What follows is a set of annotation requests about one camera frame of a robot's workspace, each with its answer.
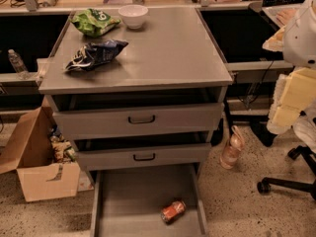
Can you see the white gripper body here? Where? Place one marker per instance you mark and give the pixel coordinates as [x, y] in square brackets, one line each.
[301, 44]

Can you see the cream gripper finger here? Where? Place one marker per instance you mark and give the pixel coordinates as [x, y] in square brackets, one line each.
[300, 89]
[284, 116]

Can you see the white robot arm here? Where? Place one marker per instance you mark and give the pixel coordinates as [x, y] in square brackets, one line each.
[297, 42]

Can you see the middle drawer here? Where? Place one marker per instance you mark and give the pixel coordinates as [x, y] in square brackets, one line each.
[142, 157]

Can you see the drawer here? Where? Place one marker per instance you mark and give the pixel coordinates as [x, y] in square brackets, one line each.
[109, 123]
[142, 157]
[128, 202]

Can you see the grey drawer cabinet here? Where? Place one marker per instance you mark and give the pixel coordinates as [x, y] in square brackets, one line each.
[171, 61]

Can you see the bottom drawer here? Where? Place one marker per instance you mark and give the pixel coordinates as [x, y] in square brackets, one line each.
[128, 202]

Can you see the top drawer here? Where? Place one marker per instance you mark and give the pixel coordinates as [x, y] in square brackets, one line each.
[109, 123]

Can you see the person's hand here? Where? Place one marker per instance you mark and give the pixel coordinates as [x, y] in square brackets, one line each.
[284, 16]

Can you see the white bowl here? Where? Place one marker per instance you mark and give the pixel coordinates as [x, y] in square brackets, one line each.
[133, 15]

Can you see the green chip bag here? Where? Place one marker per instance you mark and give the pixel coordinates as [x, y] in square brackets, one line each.
[94, 23]

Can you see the blue chip bag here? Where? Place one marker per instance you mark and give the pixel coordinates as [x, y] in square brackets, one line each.
[91, 55]

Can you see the snack packets in box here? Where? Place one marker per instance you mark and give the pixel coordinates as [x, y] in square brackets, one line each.
[63, 151]

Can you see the cardboard box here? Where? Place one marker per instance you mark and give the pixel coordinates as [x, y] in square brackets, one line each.
[30, 153]

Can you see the clear water bottle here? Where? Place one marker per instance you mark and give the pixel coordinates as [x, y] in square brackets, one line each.
[18, 64]

